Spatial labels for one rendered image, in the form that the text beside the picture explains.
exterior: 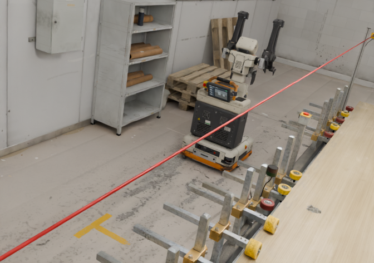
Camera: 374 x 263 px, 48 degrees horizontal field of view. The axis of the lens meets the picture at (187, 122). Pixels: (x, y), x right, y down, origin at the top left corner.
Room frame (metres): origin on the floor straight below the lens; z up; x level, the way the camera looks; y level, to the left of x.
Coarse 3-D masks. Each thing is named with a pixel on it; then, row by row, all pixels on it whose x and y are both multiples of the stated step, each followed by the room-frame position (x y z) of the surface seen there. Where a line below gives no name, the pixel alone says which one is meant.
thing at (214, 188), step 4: (204, 184) 2.28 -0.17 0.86; (208, 184) 2.28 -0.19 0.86; (212, 184) 2.29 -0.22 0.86; (208, 188) 2.26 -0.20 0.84; (212, 188) 2.25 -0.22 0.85; (216, 188) 2.24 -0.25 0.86; (220, 188) 2.25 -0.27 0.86; (216, 192) 2.24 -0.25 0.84; (220, 192) 2.23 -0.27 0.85; (224, 192) 2.22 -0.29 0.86; (224, 196) 2.21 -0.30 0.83; (236, 196) 2.19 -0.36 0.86; (236, 200) 2.18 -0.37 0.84; (256, 208) 2.12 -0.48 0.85; (260, 208) 2.11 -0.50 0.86; (260, 212) 2.11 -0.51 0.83; (264, 212) 2.10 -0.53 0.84; (268, 212) 2.10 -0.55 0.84
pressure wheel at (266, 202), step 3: (261, 201) 2.11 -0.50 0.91; (264, 201) 2.12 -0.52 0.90; (267, 201) 2.11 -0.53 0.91; (270, 201) 2.13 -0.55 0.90; (261, 204) 2.10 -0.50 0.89; (264, 204) 2.08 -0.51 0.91; (267, 204) 2.09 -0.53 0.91; (270, 204) 2.09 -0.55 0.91; (273, 204) 2.10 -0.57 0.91; (261, 207) 2.09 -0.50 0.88; (264, 207) 2.08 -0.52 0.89; (267, 207) 2.07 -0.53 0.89; (270, 207) 2.08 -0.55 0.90; (273, 207) 2.09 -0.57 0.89; (267, 210) 2.07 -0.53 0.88; (270, 210) 2.08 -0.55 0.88
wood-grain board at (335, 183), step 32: (352, 128) 3.67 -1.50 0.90; (320, 160) 2.84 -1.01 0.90; (352, 160) 2.94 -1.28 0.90; (320, 192) 2.35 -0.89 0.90; (352, 192) 2.42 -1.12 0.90; (288, 224) 1.93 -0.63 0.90; (320, 224) 1.99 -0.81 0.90; (352, 224) 2.04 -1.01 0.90; (288, 256) 1.66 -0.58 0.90; (320, 256) 1.70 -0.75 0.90; (352, 256) 1.75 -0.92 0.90
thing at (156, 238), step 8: (136, 224) 1.62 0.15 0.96; (136, 232) 1.60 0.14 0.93; (144, 232) 1.58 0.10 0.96; (152, 232) 1.58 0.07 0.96; (152, 240) 1.56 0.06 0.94; (160, 240) 1.54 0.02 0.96; (168, 240) 1.55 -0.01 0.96; (168, 248) 1.52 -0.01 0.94; (184, 248) 1.51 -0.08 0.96; (200, 256) 1.48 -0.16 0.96
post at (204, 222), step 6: (204, 216) 1.50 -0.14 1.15; (210, 216) 1.52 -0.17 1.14; (204, 222) 1.49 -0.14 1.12; (198, 228) 1.50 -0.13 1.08; (204, 228) 1.49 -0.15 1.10; (198, 234) 1.50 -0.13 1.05; (204, 234) 1.49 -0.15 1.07; (198, 240) 1.50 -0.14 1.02; (204, 240) 1.51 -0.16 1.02; (198, 246) 1.50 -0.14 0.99; (204, 246) 1.52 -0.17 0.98
